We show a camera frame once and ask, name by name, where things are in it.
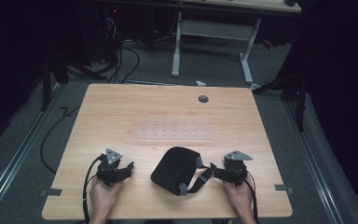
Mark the person's right hand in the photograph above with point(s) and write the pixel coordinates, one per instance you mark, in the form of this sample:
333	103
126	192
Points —
240	197

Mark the person's left hand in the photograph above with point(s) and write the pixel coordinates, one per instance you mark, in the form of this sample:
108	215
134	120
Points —
103	197

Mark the grey tape strip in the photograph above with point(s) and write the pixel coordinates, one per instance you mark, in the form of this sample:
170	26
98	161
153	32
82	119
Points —
51	192
283	188

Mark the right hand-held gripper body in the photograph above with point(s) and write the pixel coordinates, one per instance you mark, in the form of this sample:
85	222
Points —
236	169

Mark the white paper scrap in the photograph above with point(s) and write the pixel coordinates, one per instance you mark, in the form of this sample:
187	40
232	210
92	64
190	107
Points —
200	83

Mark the black metal stand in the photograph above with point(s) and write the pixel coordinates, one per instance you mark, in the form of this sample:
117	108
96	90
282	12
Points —
300	102
46	84

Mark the small red object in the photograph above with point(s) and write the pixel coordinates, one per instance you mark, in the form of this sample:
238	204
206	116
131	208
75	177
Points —
267	44

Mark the white desk frame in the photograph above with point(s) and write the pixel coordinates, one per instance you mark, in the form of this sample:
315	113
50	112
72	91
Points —
214	29

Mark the metal floor rail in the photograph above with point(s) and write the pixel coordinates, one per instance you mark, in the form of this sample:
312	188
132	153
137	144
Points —
315	165
15	155

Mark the clear dotted plastic sheet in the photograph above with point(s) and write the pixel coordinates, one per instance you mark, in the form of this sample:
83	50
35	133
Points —
175	130

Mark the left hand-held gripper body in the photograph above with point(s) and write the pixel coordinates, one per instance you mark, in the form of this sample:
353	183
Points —
110	169

